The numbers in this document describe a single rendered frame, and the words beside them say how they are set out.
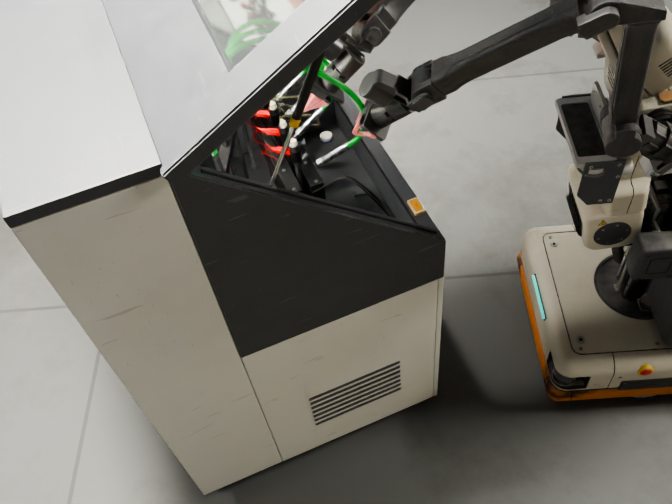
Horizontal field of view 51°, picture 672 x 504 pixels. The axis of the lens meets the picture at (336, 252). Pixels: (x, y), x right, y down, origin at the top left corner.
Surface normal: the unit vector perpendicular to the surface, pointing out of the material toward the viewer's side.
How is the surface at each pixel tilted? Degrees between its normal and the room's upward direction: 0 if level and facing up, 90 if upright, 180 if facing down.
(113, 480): 0
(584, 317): 0
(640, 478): 0
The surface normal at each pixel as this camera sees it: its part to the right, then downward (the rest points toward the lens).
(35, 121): -0.09, -0.60
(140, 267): 0.38, 0.72
